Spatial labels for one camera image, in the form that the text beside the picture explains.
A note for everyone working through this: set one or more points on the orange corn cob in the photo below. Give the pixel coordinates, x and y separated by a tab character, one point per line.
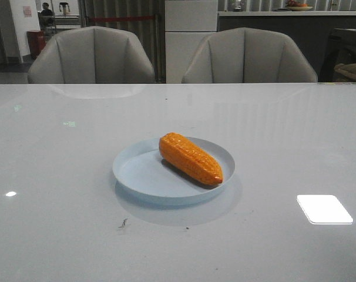
191	159

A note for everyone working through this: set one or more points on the light blue plate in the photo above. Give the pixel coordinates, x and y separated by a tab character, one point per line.
144	174

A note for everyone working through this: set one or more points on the grey chair right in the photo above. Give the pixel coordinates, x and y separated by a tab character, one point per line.
248	55

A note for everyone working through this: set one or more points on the grey chair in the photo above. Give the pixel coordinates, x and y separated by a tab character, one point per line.
92	55
248	55

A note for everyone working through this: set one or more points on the white refrigerator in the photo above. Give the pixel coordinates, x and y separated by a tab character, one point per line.
186	24

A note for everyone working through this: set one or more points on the grey chair left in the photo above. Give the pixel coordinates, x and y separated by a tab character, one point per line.
92	55

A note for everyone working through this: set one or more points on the dark counter with white top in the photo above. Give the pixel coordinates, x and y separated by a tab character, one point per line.
325	38

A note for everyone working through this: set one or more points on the red trash bin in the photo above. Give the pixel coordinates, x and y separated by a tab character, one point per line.
36	41

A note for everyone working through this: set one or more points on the fruit bowl on counter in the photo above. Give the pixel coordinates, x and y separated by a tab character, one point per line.
297	6

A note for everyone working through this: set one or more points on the seated person in background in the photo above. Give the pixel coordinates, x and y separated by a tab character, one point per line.
45	15

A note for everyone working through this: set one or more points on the brown cushion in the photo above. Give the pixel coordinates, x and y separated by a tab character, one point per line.
346	72

